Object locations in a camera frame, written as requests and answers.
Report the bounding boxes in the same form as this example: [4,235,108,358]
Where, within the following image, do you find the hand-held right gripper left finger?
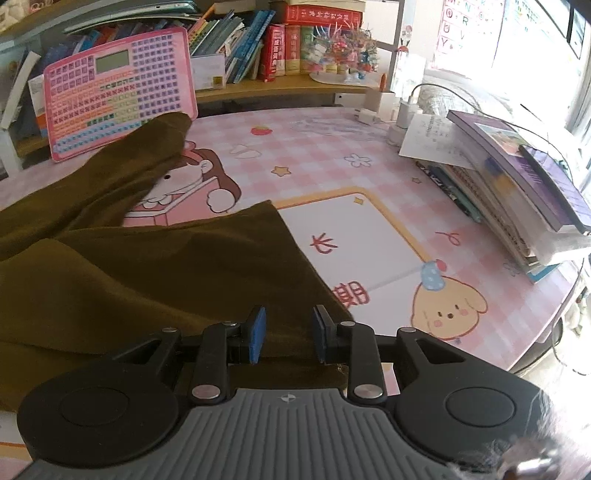
[111,305,267,408]

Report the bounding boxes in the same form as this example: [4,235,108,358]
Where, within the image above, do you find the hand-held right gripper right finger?
[312,305,467,405]

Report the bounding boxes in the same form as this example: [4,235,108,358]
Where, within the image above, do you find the brown pants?
[0,111,355,414]

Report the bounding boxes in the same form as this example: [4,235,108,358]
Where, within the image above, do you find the pink checked cartoon table mat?
[0,106,580,462]

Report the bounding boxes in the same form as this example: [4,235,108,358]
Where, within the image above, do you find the white paper sheet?
[399,113,476,171]

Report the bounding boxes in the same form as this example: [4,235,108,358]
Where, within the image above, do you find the stack of purple books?
[416,110,591,284]

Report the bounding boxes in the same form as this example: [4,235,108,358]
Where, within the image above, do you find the white charger plug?
[397,99,422,131]

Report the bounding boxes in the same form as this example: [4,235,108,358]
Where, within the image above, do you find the white square block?
[379,90,399,125]

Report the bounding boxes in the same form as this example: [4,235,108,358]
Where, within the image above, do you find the wooden shelf board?
[14,73,385,158]

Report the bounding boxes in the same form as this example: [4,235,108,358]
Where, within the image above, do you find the small white carton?
[191,54,227,90]

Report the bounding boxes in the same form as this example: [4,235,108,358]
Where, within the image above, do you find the pink learning tablet toy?
[42,27,199,163]

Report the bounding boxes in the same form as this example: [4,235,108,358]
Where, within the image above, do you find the thick red dictionary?
[257,24,287,83]

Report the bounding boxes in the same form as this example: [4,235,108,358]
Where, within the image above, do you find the colourful paper ornament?
[308,23,380,85]

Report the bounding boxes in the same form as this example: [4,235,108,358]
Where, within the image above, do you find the row of thin blue books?
[189,9,276,85]

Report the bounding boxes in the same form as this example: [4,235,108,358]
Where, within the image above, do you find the orange and white box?
[28,76,52,139]

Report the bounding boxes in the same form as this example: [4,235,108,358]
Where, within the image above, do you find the flat red book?
[283,4,363,26]

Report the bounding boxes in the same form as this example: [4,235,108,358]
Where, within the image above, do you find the row of blue purple books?
[65,17,188,54]

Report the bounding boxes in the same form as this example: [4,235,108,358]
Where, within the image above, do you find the beige thick book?
[270,0,368,14]

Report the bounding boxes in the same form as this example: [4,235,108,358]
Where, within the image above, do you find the teal flat folder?
[64,0,204,34]

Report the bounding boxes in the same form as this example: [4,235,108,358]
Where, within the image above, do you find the white softcover book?
[0,50,42,131]

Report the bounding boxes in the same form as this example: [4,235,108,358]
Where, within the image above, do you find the thin charger cable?
[409,83,575,185]

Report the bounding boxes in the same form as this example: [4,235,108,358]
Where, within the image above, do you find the alphabet wall poster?
[434,0,506,70]

